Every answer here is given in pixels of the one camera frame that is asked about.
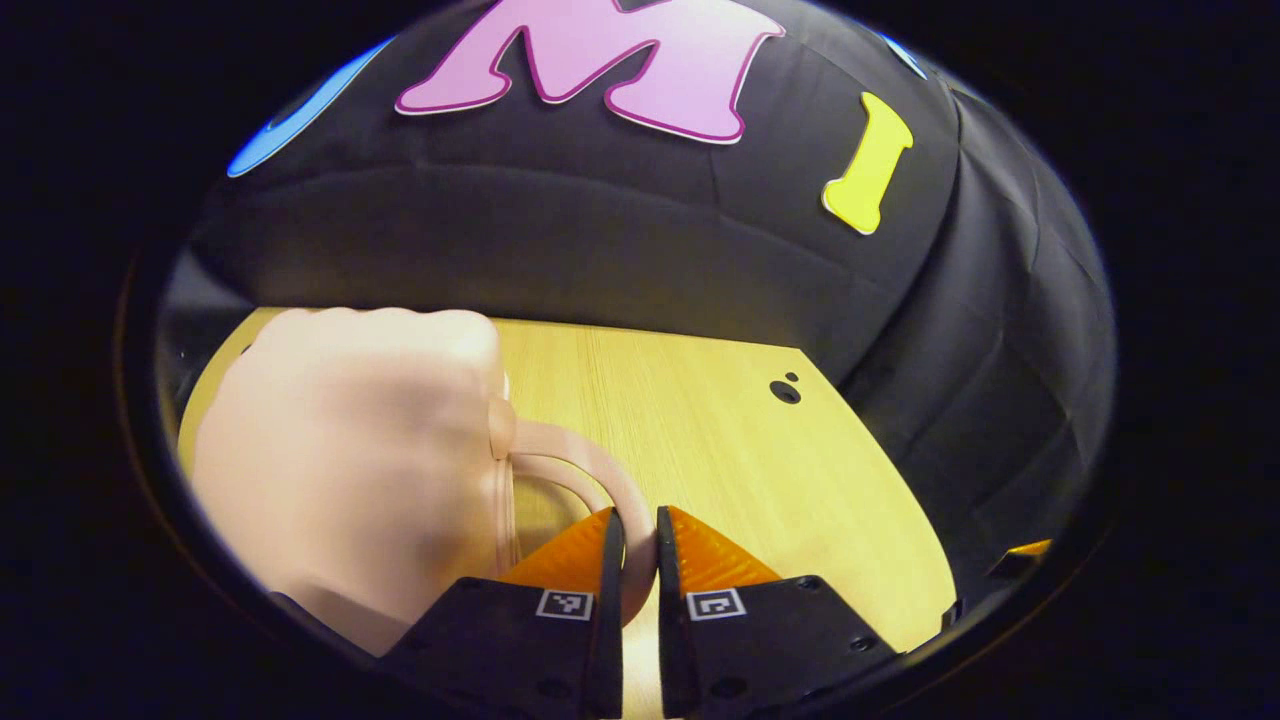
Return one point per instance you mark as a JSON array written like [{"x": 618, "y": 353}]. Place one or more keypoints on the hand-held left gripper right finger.
[{"x": 672, "y": 640}]

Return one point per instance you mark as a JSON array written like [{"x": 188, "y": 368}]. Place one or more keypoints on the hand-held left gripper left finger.
[{"x": 608, "y": 640}]

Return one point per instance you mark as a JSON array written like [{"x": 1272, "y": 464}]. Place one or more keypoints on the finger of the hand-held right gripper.
[{"x": 1022, "y": 555}]

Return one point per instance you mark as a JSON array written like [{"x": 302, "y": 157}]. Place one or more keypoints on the black backdrop cloth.
[{"x": 600, "y": 230}]

